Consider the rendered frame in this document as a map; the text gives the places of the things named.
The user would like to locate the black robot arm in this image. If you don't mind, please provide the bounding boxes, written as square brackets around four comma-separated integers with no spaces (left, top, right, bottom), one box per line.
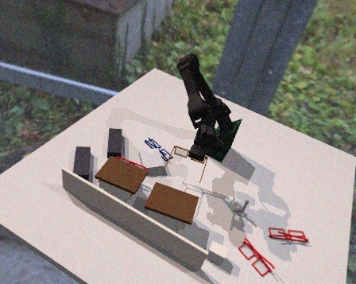
[177,53,235,152]

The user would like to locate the blue-framed glasses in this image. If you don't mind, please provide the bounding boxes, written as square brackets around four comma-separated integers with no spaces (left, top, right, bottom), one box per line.
[145,138,173,161]

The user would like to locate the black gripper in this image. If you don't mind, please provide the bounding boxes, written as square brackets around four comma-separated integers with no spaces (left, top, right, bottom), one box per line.
[188,129,207,161]

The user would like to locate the long grey flat panel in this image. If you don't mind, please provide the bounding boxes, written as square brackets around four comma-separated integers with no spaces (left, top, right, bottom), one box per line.
[62,168,208,270]

